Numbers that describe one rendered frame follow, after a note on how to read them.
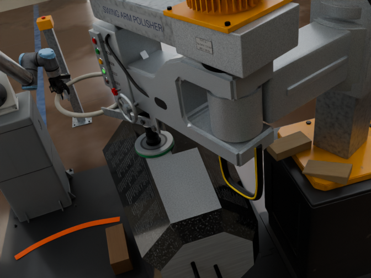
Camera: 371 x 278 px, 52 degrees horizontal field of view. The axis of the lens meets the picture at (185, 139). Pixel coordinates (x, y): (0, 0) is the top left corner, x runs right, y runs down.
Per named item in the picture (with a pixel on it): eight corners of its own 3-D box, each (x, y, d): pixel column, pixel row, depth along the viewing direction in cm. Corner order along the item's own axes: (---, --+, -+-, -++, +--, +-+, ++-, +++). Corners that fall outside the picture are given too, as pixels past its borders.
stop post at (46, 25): (91, 112, 405) (55, 11, 340) (91, 123, 389) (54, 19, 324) (72, 117, 403) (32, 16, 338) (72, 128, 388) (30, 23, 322)
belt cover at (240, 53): (298, 56, 120) (300, 3, 110) (243, 90, 109) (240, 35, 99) (130, 6, 184) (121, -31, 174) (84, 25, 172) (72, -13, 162)
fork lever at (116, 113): (189, 116, 186) (186, 106, 184) (158, 135, 177) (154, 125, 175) (125, 103, 241) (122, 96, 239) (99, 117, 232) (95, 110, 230)
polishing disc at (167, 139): (180, 138, 211) (180, 136, 211) (155, 160, 199) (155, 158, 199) (152, 127, 223) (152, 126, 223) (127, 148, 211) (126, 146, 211)
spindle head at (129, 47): (194, 111, 184) (179, 20, 157) (157, 133, 174) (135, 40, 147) (149, 88, 207) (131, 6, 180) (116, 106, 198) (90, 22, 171)
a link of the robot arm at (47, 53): (40, 47, 239) (55, 46, 238) (46, 64, 247) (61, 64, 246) (35, 54, 232) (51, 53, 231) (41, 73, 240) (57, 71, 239)
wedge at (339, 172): (351, 171, 178) (353, 163, 175) (345, 185, 172) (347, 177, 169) (308, 160, 188) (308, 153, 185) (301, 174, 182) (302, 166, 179)
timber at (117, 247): (110, 239, 266) (105, 228, 258) (126, 234, 267) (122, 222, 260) (115, 275, 242) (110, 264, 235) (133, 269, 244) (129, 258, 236)
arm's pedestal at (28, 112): (13, 230, 288) (-44, 142, 236) (15, 187, 326) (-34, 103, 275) (79, 208, 296) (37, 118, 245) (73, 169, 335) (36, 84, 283)
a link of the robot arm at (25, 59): (17, 68, 234) (36, 67, 233) (17, 50, 236) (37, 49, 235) (25, 73, 244) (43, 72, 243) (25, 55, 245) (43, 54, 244)
